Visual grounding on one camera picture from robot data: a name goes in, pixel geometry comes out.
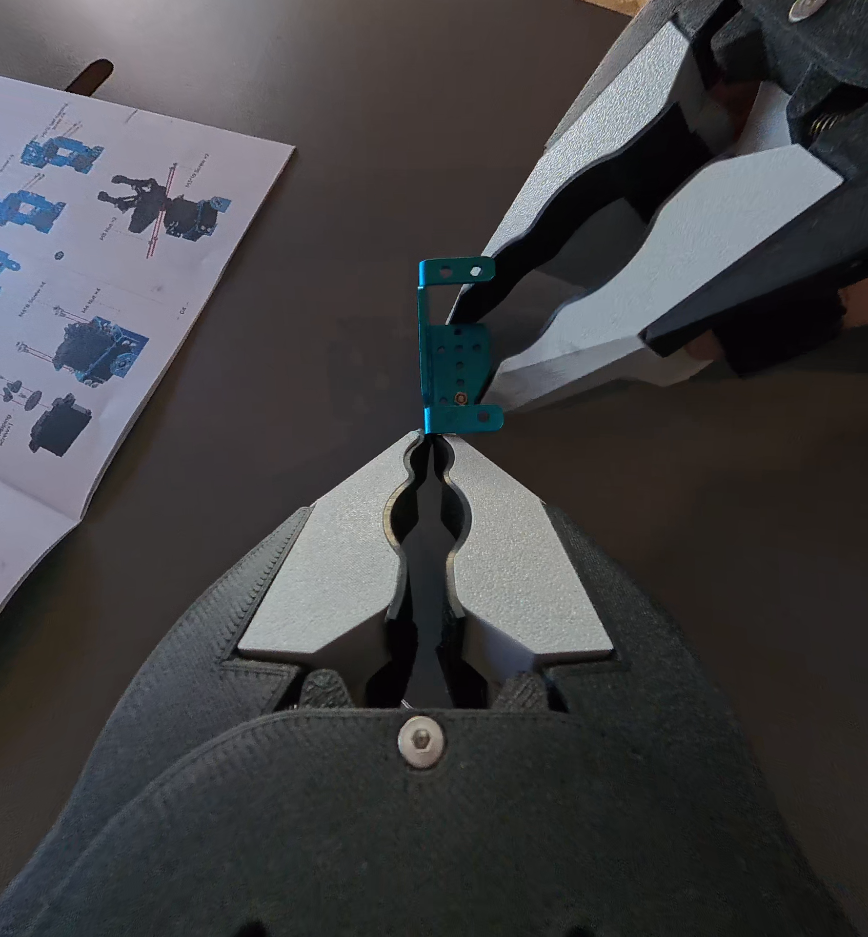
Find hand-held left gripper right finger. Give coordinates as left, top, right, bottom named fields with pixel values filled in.
left=436, top=429, right=618, bottom=672

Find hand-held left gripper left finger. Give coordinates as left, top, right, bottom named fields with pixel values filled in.
left=235, top=429, right=429, bottom=656

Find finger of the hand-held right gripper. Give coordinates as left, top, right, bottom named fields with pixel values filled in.
left=486, top=143, right=846, bottom=412
left=444, top=20, right=704, bottom=325

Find blue metal bracket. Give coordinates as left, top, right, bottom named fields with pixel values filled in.
left=415, top=256, right=505, bottom=434

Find white instruction booklet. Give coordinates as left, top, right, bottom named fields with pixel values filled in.
left=0, top=67, right=297, bottom=663

